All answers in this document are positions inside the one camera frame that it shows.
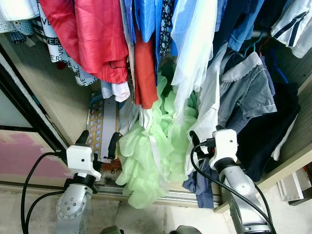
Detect orange lattice patterned board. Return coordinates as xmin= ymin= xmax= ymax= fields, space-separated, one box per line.
xmin=87 ymin=97 xmax=123 ymax=169

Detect light green ruffled dress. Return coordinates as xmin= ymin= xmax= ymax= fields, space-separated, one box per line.
xmin=115 ymin=58 xmax=198 ymax=209

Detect long white shirt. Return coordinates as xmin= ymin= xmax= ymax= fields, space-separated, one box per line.
xmin=185 ymin=46 xmax=228 ymax=176

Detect blue denim cloth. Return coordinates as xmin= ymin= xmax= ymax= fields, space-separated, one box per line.
xmin=183 ymin=161 xmax=220 ymax=210

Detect wooden wardrobe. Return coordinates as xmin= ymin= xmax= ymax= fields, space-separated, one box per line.
xmin=0 ymin=0 xmax=312 ymax=215

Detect white pink-trimmed cloth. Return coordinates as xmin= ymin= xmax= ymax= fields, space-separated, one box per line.
xmin=100 ymin=80 xmax=132 ymax=103

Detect sliding wardrobe door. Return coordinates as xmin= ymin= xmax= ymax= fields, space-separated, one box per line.
xmin=0 ymin=46 xmax=74 ymax=188

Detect grey shirt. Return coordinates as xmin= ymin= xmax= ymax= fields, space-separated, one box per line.
xmin=218 ymin=51 xmax=278 ymax=135

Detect robot left leg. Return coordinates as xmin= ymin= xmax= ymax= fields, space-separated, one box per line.
xmin=99 ymin=225 xmax=125 ymax=234

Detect robot leg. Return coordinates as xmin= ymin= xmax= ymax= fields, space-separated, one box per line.
xmin=168 ymin=225 xmax=196 ymax=234
xmin=99 ymin=225 xmax=125 ymax=234

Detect orange garment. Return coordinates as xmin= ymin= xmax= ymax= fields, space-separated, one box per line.
xmin=133 ymin=29 xmax=159 ymax=109

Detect sheer white garment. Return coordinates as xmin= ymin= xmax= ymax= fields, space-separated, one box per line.
xmin=171 ymin=0 xmax=219 ymax=123

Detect robot right leg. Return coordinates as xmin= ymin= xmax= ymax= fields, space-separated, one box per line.
xmin=168 ymin=225 xmax=196 ymax=234

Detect white garment black lettering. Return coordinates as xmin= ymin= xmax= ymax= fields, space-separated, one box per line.
xmin=37 ymin=15 xmax=98 ymax=86

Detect red shirt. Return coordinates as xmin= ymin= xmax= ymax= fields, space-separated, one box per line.
xmin=39 ymin=0 xmax=130 ymax=84

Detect navy floral garment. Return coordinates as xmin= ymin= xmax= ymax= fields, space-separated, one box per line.
xmin=158 ymin=0 xmax=176 ymax=58

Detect light blue striped shirt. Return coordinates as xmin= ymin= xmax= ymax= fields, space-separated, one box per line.
xmin=171 ymin=0 xmax=196 ymax=55

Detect denim blue shirt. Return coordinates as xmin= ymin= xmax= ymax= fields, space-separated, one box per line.
xmin=214 ymin=0 xmax=267 ymax=54

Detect bright blue shirt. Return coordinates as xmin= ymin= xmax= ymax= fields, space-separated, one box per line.
xmin=124 ymin=0 xmax=169 ymax=59

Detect white shirt navy stripes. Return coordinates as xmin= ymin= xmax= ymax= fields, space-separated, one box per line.
xmin=271 ymin=0 xmax=312 ymax=59

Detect plain white garment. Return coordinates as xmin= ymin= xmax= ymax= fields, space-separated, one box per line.
xmin=0 ymin=0 xmax=40 ymax=22

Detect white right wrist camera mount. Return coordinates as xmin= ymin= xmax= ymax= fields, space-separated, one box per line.
xmin=213 ymin=128 xmax=239 ymax=161

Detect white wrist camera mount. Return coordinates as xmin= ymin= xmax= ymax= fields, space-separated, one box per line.
xmin=213 ymin=128 xmax=239 ymax=161
xmin=66 ymin=145 xmax=102 ymax=181

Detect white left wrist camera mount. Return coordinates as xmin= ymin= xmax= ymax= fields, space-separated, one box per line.
xmin=66 ymin=145 xmax=102 ymax=181

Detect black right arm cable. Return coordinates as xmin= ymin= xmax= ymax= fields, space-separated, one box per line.
xmin=190 ymin=139 xmax=277 ymax=234

